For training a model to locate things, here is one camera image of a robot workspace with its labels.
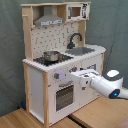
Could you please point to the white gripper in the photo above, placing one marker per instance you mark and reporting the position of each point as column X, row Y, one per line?
column 84, row 77

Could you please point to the small metal pot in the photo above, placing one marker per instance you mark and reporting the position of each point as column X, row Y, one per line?
column 51, row 55

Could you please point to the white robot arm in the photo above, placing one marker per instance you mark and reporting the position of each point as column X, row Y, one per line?
column 108, row 85

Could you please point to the wooden toy kitchen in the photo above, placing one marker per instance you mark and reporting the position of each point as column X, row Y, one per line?
column 40, row 84

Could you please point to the right red stove knob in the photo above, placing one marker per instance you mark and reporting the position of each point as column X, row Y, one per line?
column 74, row 69

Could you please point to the red stove knob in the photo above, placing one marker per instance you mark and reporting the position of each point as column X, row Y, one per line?
column 56, row 76
column 74, row 69

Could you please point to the grey ice dispenser panel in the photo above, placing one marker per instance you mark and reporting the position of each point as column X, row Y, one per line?
column 92, row 67

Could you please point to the grey toy sink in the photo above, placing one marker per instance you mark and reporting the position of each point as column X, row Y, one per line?
column 79, row 51

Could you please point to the left red stove knob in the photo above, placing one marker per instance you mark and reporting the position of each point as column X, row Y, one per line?
column 56, row 76

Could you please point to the toy oven door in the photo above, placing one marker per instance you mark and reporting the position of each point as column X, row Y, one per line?
column 64, row 97

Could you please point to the black toy stovetop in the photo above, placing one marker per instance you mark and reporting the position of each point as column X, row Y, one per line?
column 46, row 62

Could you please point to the toy microwave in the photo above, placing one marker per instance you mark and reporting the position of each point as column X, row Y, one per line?
column 77, row 11

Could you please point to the grey range hood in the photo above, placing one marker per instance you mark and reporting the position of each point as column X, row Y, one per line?
column 48, row 18

